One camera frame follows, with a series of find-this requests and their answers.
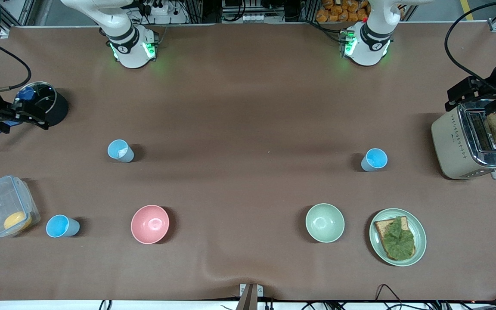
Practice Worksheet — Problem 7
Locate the yellow food piece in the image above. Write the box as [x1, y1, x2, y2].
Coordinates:
[3, 211, 32, 233]

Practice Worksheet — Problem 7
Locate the bag of orange buns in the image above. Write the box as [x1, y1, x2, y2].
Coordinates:
[316, 0, 369, 23]

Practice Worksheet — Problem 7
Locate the beige and chrome toaster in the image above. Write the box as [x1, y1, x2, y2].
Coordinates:
[431, 99, 496, 180]

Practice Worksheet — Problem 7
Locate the toast slice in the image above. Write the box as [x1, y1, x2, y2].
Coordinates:
[374, 216, 416, 261]

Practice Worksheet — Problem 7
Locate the pink bowl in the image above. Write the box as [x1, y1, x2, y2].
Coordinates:
[130, 205, 170, 245]

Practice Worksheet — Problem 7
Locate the metal table bracket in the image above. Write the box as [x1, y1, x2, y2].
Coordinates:
[236, 283, 264, 310]

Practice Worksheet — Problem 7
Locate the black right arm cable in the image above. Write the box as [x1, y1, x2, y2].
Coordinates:
[0, 40, 32, 94]

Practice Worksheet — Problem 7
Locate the pale green bowl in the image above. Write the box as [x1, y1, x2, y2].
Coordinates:
[305, 203, 345, 243]

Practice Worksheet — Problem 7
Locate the black looped cable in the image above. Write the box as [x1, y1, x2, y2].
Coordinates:
[375, 283, 403, 310]

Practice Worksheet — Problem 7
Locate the blue plastic cup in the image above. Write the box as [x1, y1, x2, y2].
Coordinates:
[46, 214, 81, 238]
[361, 148, 388, 172]
[107, 139, 135, 163]

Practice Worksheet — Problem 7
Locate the green lettuce leaf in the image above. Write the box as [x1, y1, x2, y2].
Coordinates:
[381, 217, 416, 260]

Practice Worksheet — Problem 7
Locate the pale green plate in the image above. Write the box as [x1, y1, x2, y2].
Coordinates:
[369, 208, 427, 267]

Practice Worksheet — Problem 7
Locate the brown table cloth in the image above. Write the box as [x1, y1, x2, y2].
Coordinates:
[0, 22, 496, 302]

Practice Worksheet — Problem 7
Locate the black pot with blue handle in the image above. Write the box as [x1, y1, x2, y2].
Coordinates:
[0, 81, 69, 148]

